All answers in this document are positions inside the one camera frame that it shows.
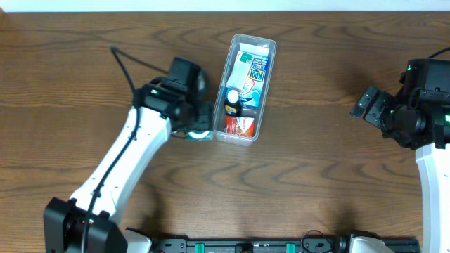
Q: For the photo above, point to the green Zam-Buk box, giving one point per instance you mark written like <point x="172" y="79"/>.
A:
<point x="200" y="135"/>

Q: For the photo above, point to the blue cooling patch packet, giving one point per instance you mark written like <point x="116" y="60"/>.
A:
<point x="251" y="94"/>

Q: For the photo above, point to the red Panadol box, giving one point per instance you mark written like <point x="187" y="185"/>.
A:
<point x="240" y="126"/>

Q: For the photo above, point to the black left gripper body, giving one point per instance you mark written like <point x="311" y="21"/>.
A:
<point x="202" y="121"/>

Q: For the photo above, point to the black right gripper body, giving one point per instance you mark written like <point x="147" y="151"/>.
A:
<point x="371" y="106"/>

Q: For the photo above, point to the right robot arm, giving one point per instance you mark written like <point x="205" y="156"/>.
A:
<point x="432" y="159"/>

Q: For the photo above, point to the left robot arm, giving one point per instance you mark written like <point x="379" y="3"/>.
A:
<point x="89" y="220"/>

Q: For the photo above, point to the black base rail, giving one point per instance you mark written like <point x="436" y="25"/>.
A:
<point x="311" y="241"/>

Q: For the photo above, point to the white green medicine box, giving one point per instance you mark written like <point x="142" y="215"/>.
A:
<point x="240" y="70"/>

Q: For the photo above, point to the dark cough syrup bottle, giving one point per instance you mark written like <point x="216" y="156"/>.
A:
<point x="232" y="103"/>

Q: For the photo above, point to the clear plastic container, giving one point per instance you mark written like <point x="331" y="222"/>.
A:
<point x="259" y="47"/>

